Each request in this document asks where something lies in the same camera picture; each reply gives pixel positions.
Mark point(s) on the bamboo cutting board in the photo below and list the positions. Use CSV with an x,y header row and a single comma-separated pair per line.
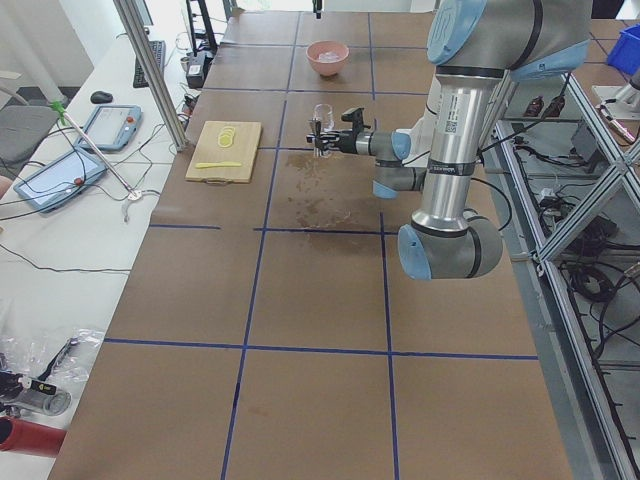
x,y
244,149

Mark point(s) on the blue teach pendant far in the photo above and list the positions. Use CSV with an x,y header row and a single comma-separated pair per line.
x,y
111,127

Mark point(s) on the clear ice cubes pile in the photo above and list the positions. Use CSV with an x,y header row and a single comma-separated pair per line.
x,y
328,57

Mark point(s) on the blue teach pendant near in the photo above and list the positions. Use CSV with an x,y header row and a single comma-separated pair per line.
x,y
55,184

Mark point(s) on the blue plastic bin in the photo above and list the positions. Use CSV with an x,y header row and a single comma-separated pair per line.
x,y
625,55

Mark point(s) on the clear wine glass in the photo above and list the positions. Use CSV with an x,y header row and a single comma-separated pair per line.
x,y
324,112

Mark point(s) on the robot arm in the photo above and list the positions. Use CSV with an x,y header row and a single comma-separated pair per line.
x,y
473,45

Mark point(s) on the blue teach pendant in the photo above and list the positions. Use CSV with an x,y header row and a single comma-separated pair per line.
x,y
55,184
111,127

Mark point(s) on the red cylinder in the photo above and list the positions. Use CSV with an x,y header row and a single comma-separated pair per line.
x,y
19,436

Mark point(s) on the grey office chair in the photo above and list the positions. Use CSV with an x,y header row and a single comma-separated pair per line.
x,y
23,128

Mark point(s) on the pink bowl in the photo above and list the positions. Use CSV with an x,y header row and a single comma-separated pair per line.
x,y
327,69

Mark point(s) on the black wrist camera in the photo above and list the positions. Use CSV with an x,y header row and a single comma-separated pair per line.
x,y
355,117

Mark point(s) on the black computer mouse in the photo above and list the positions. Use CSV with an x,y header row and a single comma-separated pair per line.
x,y
101,97

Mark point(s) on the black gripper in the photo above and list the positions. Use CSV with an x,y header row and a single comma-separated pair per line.
x,y
349,142

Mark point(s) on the yellow plastic knife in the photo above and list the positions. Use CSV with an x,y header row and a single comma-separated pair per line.
x,y
223,164

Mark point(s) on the aluminium frame post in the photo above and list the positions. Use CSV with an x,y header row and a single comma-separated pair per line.
x,y
134,28

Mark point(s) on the steel double jigger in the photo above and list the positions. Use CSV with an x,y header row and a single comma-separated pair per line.
x,y
315,137

